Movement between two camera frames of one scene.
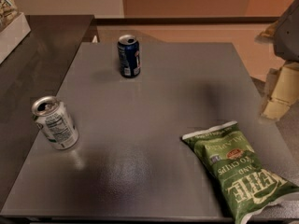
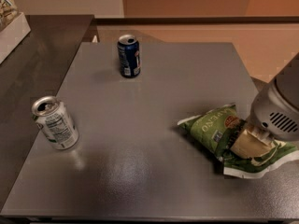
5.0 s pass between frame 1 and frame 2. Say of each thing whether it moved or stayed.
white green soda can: stayed
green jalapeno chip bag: moved
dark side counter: stayed
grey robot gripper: moved
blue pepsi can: stayed
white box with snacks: stayed
